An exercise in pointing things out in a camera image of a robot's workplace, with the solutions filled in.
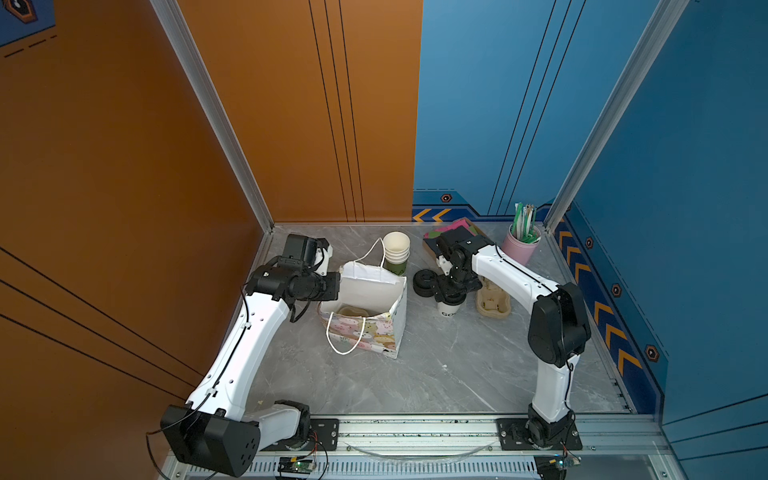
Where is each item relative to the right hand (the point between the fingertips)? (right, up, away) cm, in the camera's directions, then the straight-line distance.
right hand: (447, 293), depth 90 cm
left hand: (-31, +5, -14) cm, 34 cm away
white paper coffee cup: (0, -5, +1) cm, 5 cm away
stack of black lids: (-6, +2, +9) cm, 11 cm away
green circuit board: (-41, -38, -19) cm, 59 cm away
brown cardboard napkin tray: (+15, +21, +22) cm, 34 cm away
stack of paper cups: (-15, +13, +4) cm, 20 cm away
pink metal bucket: (+24, +13, +7) cm, 29 cm away
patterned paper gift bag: (-22, -1, -24) cm, 32 cm away
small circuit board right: (+22, -38, -20) cm, 48 cm away
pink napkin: (+9, +24, +25) cm, 36 cm away
